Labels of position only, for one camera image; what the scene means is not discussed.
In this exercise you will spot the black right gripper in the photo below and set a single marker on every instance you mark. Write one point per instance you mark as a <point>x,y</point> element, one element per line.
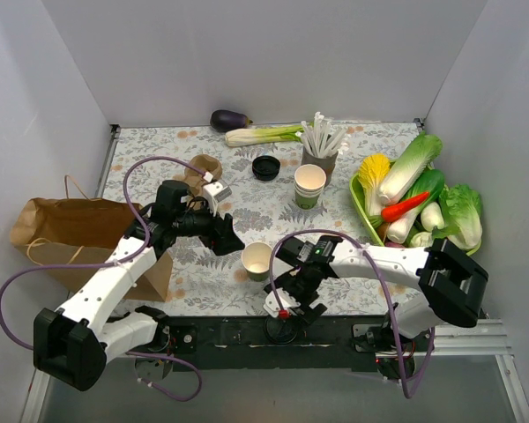
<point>301,297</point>

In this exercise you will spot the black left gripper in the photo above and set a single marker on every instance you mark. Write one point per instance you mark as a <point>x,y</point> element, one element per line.
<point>220,228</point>

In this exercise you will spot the green white paper cup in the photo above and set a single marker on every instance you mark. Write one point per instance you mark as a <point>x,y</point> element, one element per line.
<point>256,261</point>

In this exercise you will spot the black plastic coffee lid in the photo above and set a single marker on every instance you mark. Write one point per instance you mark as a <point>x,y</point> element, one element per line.
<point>280,332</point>

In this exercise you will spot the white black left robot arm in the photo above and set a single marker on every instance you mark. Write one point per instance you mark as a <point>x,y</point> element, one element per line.
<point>75,342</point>

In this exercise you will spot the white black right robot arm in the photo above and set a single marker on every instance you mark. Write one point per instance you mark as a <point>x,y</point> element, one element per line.
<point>450,285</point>

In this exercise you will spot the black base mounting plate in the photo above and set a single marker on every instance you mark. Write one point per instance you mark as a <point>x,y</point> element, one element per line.
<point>239,342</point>

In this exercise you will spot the brown cardboard cup carrier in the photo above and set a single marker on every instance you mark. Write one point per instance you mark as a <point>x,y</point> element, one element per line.
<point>205,163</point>

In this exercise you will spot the floral patterned table mat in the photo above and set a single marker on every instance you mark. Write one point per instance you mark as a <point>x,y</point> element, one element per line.
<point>203,284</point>

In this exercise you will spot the stack of black lids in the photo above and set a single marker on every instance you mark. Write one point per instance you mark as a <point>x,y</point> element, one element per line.
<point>265,168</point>

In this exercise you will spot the green white toy leek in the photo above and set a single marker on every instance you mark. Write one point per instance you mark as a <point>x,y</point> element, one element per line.
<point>256,136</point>

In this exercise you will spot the stack of paper cups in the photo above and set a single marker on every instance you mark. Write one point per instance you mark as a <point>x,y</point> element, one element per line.
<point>309,182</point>

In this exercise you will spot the purple toy eggplant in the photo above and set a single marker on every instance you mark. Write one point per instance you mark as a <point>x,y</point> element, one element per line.
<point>224,121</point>

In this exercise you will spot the orange toy carrot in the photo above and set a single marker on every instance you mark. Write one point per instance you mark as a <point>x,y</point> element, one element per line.
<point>394,212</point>

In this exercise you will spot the brown cup with straws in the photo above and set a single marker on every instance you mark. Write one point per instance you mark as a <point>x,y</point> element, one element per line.
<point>321,143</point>

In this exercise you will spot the brown paper bag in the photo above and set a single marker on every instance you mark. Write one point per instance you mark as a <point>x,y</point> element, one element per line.
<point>82,230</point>

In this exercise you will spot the white toy bok choy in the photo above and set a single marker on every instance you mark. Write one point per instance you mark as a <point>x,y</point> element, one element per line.
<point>431,220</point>

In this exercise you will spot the toy green lettuce head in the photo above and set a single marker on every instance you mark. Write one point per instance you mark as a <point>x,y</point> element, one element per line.
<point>461,208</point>

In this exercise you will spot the large toy napa cabbage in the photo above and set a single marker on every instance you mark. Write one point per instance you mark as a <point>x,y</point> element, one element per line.
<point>408,167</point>

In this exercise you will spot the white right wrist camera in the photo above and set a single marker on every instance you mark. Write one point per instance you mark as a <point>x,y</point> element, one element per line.
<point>278,300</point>

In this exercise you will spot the aluminium frame rail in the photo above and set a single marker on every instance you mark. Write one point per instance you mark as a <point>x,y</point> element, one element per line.
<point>471,377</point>

